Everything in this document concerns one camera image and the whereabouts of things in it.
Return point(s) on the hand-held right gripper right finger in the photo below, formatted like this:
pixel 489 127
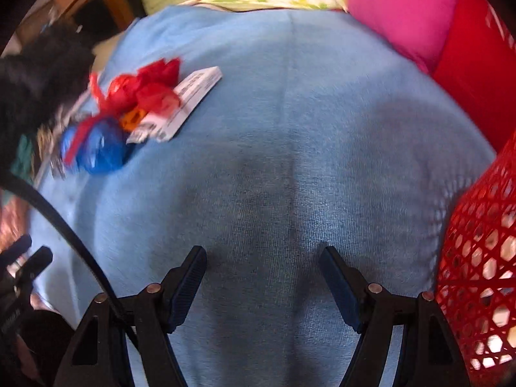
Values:
pixel 340 286

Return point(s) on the pink pillow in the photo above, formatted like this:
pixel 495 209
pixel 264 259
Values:
pixel 399 12

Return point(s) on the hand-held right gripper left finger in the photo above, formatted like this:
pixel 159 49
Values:
pixel 187 286

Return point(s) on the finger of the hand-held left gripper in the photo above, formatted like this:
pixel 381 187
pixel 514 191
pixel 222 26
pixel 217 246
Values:
pixel 36 262
pixel 18 250

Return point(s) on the small orange wrapper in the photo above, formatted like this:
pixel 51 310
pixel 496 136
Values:
pixel 133 119

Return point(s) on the red knotted plastic bag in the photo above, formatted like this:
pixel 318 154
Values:
pixel 151 88

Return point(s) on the silver foil wrapper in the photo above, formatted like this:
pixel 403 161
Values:
pixel 50 137

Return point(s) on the dark cloth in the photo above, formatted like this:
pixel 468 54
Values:
pixel 36 76

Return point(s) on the blue knotted plastic bag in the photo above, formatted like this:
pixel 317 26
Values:
pixel 100 149

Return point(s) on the red plastic mesh basket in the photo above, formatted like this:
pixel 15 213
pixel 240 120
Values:
pixel 479 242

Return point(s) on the white cardboard carton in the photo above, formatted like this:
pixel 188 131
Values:
pixel 193 88

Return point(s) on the light blue blanket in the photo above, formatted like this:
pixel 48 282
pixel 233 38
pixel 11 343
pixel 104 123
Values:
pixel 282 149

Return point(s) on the red paper shopping bag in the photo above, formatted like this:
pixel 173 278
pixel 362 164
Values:
pixel 475 60

